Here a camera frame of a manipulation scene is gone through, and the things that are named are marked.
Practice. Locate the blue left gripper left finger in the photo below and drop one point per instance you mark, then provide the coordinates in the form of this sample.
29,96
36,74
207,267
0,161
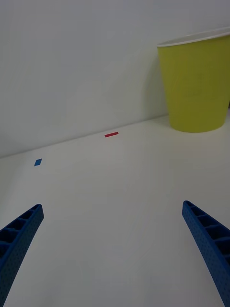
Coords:
16,242

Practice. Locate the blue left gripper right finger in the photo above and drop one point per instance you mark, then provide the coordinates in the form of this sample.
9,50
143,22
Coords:
210,239

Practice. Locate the yellow-green plastic waste bin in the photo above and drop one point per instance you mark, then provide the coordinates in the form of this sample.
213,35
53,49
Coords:
194,91

